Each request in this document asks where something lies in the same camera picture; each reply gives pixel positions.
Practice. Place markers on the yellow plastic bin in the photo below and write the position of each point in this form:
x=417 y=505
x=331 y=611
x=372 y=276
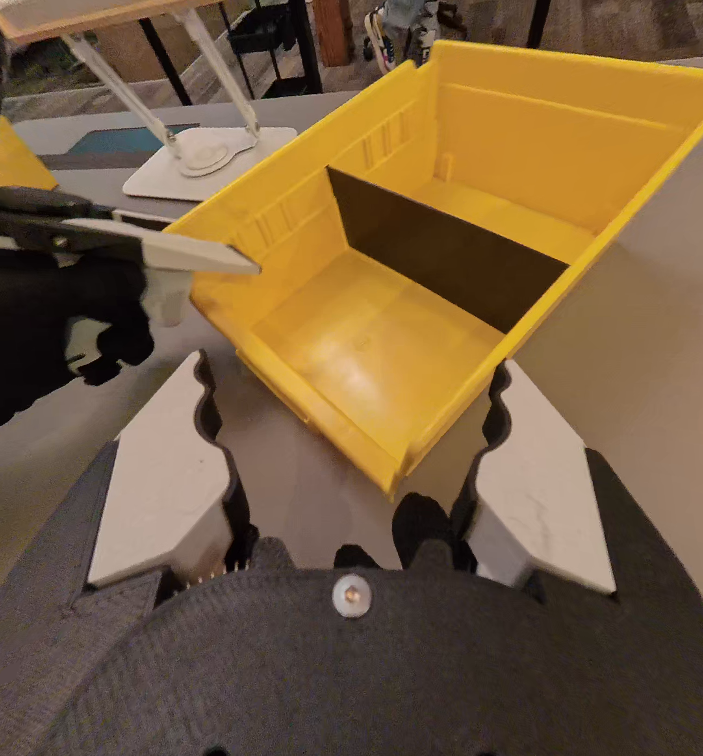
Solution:
x=357 y=354

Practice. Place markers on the person's right hand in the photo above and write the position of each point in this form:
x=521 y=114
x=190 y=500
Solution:
x=419 y=520

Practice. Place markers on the wooden stand tray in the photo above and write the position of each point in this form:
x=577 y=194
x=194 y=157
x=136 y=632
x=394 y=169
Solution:
x=91 y=17

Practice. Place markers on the black utility cart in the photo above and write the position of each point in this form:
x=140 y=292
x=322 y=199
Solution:
x=262 y=29

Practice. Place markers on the black bin divider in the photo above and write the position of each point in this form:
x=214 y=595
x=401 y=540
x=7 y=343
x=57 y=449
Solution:
x=446 y=254

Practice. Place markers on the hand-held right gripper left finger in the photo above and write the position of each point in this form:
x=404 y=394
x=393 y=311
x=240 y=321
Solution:
x=162 y=490

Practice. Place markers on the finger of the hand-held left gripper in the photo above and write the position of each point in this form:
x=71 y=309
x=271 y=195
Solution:
x=197 y=254

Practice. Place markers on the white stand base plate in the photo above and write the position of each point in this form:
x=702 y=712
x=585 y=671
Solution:
x=209 y=177

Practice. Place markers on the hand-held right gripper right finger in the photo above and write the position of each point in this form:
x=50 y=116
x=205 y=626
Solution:
x=540 y=502

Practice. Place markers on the wooden desk black frame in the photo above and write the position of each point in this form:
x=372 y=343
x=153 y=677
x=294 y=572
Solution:
x=537 y=23

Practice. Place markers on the yellow triangular object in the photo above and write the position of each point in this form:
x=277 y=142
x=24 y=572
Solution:
x=14 y=165

